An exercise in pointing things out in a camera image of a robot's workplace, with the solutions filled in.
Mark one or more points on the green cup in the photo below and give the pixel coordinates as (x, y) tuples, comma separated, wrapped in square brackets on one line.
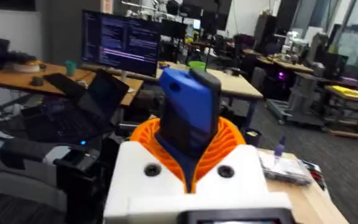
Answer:
[(71, 68)]

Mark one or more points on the yellow sheet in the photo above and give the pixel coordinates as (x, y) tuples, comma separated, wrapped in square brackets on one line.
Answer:
[(346, 91)]

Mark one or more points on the right gripper white and orange left finger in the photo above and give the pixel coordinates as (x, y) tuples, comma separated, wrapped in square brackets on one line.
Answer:
[(135, 183)]

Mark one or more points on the brown wooden desk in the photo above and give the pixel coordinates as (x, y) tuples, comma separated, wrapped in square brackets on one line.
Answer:
[(17, 80)]

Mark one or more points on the pale long table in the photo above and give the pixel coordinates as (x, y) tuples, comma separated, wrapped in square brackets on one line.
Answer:
[(235, 84)]

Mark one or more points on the clear plastic bag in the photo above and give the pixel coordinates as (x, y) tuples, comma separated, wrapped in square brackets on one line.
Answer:
[(283, 168)]

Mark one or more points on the blue electric screwdriver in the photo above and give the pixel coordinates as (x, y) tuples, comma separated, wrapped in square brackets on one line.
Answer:
[(190, 112)]

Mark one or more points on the computer monitor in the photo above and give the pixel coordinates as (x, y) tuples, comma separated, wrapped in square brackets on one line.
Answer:
[(121, 43)]

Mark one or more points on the black laptop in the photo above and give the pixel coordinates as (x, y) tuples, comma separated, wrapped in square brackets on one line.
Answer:
[(73, 109)]

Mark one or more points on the green bowl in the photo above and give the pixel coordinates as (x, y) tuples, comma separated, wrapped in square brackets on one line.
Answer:
[(197, 65)]

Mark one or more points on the black computer mouse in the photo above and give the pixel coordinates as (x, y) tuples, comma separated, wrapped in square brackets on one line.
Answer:
[(37, 81)]

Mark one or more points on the right gripper white and orange right finger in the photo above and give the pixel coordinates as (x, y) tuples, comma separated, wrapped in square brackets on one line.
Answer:
[(244, 177)]

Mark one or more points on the small purple bottle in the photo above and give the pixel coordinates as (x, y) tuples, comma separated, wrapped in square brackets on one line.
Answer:
[(280, 147)]

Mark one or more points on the small black bucket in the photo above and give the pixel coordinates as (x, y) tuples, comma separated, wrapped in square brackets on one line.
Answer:
[(252, 136)]

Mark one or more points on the white tape roll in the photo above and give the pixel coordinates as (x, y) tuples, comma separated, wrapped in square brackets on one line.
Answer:
[(26, 67)]

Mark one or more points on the low wooden table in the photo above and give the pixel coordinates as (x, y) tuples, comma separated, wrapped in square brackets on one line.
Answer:
[(353, 99)]

